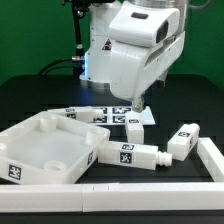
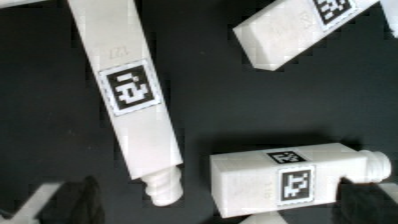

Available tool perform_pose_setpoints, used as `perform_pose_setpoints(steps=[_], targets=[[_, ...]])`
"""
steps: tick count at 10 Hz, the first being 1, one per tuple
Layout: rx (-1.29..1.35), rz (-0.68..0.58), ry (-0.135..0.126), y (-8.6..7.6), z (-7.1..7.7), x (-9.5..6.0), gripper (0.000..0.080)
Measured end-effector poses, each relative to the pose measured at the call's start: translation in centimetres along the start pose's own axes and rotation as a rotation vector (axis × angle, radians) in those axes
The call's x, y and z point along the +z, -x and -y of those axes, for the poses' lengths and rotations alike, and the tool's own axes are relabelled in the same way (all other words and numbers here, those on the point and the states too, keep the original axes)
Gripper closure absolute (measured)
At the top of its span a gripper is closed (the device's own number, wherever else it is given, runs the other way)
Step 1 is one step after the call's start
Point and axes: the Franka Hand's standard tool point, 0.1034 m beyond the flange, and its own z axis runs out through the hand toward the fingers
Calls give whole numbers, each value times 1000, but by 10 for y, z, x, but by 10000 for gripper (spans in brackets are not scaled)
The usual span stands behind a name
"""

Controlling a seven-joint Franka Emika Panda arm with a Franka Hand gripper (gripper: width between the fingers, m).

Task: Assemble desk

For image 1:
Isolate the white right fence bar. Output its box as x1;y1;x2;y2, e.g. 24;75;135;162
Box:
197;137;224;182

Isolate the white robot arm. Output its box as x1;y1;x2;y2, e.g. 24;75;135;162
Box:
80;0;189;112

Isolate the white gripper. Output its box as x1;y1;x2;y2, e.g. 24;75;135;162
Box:
108;0;186;113

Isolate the white fence bar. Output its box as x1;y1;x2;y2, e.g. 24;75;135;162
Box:
197;137;224;182
0;182;224;213

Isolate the black cable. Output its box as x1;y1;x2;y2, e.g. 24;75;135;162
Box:
37;55;85;76

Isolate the white front fence bar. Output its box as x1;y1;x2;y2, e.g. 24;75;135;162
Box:
0;182;224;213

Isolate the white marker sheet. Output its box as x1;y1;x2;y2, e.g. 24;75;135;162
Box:
68;106;157;126

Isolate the white desk top tray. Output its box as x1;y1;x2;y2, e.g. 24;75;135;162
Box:
0;112;110;185

